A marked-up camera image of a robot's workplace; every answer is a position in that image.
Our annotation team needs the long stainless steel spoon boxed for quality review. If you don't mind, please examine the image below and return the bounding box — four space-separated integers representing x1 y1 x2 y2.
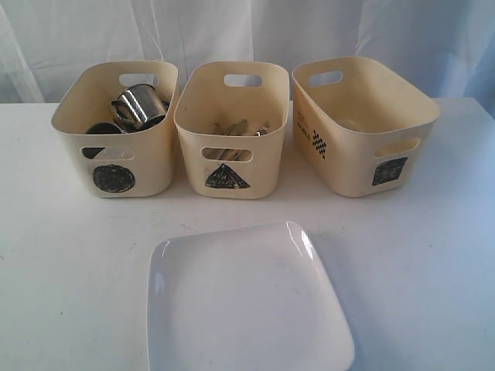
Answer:
230 126 268 161

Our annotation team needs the stainless steel table knife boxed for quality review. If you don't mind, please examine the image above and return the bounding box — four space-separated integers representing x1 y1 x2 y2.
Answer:
218 119 248 161

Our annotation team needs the wooden chopstick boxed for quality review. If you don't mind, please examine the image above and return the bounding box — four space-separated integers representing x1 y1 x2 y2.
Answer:
212 123 224 135

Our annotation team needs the white square plate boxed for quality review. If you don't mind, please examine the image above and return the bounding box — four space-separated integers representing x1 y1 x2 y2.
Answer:
147 221 355 370

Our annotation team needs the stainless steel mug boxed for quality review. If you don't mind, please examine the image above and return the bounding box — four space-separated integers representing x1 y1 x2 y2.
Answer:
110 83 162 132
81 121 123 159

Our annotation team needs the small stainless steel fork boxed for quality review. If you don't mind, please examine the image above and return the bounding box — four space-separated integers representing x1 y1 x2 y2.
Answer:
203 148 224 160

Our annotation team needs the large stainless steel bowl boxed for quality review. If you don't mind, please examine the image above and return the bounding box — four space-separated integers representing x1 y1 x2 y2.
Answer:
144 100 169 127

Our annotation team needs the white plastic bowl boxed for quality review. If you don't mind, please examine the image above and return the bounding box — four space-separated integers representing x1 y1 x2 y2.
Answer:
94 147 135 160

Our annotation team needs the cream bin with triangle mark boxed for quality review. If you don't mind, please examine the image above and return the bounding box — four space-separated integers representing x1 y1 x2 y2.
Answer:
174 61 289 199

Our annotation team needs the cream bin with square mark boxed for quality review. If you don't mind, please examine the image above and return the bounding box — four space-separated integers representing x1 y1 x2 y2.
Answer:
292 56 440 197

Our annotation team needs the cream bin with circle mark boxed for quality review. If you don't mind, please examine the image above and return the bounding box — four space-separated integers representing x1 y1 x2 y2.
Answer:
51 60 180 198

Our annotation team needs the white curtain backdrop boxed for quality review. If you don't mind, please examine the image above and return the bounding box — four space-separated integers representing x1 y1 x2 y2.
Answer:
1 1 494 111

